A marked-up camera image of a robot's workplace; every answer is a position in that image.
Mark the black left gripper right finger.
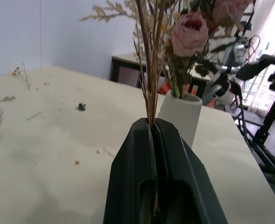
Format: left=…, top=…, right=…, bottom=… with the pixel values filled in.
left=152, top=118, right=229, bottom=224

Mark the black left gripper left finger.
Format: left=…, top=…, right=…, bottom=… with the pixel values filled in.
left=103, top=118, right=158, bottom=224

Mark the dried grass flower bouquet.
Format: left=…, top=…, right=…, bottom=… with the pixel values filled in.
left=80, top=0, right=170, bottom=127

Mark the pink rose flower bouquet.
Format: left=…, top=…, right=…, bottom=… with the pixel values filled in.
left=162, top=0, right=254, bottom=98

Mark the white ceramic vase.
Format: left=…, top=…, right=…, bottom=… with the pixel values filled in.
left=156, top=91, right=203, bottom=150

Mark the orange background object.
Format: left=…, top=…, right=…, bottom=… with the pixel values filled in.
left=158, top=81, right=175, bottom=95

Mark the silver background robot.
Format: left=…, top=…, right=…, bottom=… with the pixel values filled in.
left=201, top=35, right=261, bottom=105

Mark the black framed background desk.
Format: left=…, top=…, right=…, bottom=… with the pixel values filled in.
left=109, top=53, right=166, bottom=89

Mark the black metal stand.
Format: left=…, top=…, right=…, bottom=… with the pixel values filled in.
left=235, top=53, right=275, bottom=175

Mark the short dried stem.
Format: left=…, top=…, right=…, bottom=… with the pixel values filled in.
left=26, top=111, right=43, bottom=121

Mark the dried twig with yellow buds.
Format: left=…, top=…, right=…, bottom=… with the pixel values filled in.
left=11, top=62, right=31, bottom=91

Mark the small dried grass sprig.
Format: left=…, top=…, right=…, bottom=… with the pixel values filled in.
left=0, top=95, right=16, bottom=105

